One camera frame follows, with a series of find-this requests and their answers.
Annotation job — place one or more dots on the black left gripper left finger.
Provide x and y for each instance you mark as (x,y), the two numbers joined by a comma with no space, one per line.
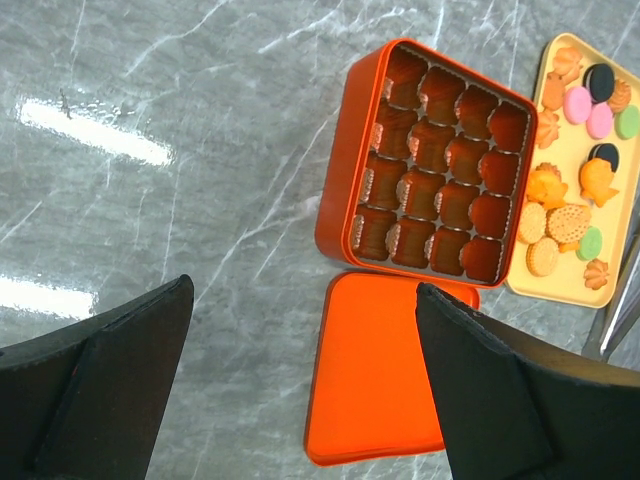
(86,401)

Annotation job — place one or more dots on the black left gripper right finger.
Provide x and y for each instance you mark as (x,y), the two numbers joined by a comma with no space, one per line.
(511,406)

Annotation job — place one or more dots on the metal tongs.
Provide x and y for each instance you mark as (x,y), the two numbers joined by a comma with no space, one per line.
(612,323)

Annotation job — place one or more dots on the orange fish shaped cookie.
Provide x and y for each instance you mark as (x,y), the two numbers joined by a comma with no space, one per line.
(595,179)

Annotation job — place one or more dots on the orange tin lid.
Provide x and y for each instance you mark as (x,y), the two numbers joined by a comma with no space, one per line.
(370,395)

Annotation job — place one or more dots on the round beige biscuit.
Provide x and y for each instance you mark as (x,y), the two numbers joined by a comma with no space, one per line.
(542,257)
(532,223)

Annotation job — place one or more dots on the orange swirl cookie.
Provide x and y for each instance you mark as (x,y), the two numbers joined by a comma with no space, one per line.
(567,64)
(620,97)
(596,274)
(548,129)

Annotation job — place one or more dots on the green macaron cookie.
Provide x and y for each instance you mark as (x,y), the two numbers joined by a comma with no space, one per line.
(590,245)
(627,122)

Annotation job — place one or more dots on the round patterned biscuit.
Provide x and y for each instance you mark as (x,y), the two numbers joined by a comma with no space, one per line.
(568,224)

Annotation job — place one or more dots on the orange cookie tin box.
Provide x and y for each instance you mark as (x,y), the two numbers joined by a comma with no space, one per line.
(427,171)

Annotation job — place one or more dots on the black sandwich cookie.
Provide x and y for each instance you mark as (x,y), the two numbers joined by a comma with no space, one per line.
(608,152)
(599,80)

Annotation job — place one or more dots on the orange swirl cookie left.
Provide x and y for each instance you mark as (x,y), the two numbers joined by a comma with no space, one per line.
(548,129)

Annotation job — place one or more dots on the pink macaron cookie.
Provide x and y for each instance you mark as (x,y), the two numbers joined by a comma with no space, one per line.
(577,105)
(600,121)

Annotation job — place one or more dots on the orange bear cookie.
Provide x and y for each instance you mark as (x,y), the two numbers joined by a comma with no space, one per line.
(553,92)

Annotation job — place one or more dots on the yellow cookie tray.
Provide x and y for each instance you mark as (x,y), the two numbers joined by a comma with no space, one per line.
(569,153)

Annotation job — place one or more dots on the orange swirl cookie right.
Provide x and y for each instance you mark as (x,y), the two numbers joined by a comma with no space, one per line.
(620,97)

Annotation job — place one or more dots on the orange swirl cookie top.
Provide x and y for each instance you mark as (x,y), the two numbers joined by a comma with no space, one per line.
(567,64)

